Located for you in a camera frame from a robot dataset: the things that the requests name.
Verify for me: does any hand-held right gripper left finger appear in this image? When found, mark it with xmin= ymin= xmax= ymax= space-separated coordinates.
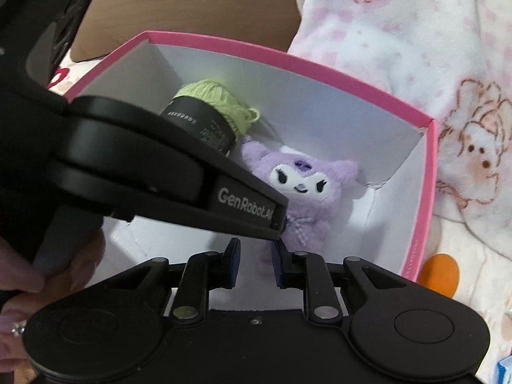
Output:
xmin=92 ymin=238 xmax=241 ymax=323

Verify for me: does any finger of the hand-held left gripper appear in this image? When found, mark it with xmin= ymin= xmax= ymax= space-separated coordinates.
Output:
xmin=273 ymin=196 xmax=289 ymax=242

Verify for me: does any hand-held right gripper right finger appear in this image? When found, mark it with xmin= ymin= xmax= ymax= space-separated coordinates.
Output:
xmin=272 ymin=242 xmax=425 ymax=325

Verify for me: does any purple plush toy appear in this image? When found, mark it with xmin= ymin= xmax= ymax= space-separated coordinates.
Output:
xmin=239 ymin=135 xmax=361 ymax=265

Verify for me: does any pink cardboard box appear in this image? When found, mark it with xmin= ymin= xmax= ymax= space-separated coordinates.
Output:
xmin=64 ymin=31 xmax=436 ymax=289

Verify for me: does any green yarn ball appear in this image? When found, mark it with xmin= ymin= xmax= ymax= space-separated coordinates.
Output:
xmin=162 ymin=79 xmax=260 ymax=155

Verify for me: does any orange toy ball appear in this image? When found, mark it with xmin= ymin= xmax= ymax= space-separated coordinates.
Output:
xmin=423 ymin=253 xmax=459 ymax=299

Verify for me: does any blue tissue pack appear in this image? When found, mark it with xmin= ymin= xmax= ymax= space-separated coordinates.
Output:
xmin=497 ymin=354 xmax=512 ymax=384

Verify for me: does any person's left hand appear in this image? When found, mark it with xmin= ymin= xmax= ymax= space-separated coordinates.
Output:
xmin=0 ymin=232 xmax=107 ymax=384

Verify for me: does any brown pillow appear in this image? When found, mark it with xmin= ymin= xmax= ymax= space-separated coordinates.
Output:
xmin=70 ymin=0 xmax=302 ymax=62

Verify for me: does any pink checked pillow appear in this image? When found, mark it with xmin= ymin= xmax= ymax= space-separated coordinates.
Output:
xmin=288 ymin=0 xmax=512 ymax=249

